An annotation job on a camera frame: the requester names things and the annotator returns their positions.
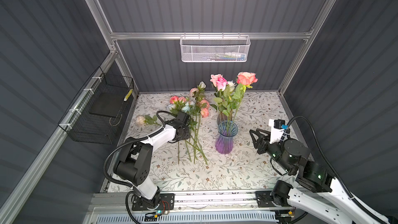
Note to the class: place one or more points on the light pink rose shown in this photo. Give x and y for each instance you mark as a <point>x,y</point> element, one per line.
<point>213,80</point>

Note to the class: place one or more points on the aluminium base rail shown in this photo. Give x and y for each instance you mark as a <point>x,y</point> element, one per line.
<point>185,201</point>

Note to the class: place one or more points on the red glass vase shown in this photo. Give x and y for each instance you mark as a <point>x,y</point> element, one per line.
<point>221,118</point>

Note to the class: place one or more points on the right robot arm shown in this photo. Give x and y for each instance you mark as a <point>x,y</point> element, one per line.
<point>292,156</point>

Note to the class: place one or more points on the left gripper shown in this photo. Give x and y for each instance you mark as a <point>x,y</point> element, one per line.
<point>187,135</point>

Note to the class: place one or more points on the coral pink rose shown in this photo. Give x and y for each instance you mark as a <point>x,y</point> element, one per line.
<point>244,81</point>

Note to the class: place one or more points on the pink peony spray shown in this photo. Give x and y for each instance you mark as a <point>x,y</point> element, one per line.
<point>197,95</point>

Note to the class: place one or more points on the white perforated cable tray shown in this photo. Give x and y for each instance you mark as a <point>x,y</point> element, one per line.
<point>209,217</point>

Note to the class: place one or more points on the yellow marker pen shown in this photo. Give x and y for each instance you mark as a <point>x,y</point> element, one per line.
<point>128,95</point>

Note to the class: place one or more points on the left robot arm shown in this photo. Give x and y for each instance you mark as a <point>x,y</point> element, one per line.
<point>135,155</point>

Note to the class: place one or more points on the white wire wall basket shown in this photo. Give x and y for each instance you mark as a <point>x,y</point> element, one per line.
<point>214,48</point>

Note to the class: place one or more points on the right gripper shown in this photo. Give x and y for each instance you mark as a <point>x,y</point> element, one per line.
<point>263,141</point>

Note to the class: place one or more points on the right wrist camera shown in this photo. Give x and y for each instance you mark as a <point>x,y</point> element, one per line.
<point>277,130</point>

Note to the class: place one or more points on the pale pink rose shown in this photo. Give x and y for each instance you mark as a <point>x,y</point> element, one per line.
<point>140,120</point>

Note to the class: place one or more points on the magenta pink rose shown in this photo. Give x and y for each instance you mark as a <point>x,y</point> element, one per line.
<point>221,83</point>

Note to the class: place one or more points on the blue purple glass vase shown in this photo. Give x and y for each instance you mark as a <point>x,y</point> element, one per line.
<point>227,131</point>

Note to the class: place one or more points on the white peony flower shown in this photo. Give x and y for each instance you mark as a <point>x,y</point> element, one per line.
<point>192,144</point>

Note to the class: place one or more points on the black wire side basket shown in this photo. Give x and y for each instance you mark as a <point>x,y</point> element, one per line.
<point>101,112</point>

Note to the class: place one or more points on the floral patterned table mat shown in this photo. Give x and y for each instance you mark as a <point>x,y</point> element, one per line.
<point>175,167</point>

